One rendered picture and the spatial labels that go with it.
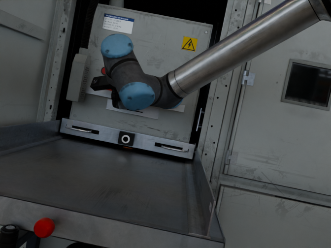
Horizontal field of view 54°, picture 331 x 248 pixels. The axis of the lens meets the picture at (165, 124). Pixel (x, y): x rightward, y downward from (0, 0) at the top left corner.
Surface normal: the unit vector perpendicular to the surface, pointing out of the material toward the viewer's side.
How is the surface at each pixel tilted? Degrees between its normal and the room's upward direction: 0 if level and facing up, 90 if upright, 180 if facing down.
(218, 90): 90
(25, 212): 90
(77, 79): 90
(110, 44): 56
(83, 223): 90
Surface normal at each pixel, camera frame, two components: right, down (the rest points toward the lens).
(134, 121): -0.05, 0.06
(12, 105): 0.95, 0.21
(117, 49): 0.01, -0.51
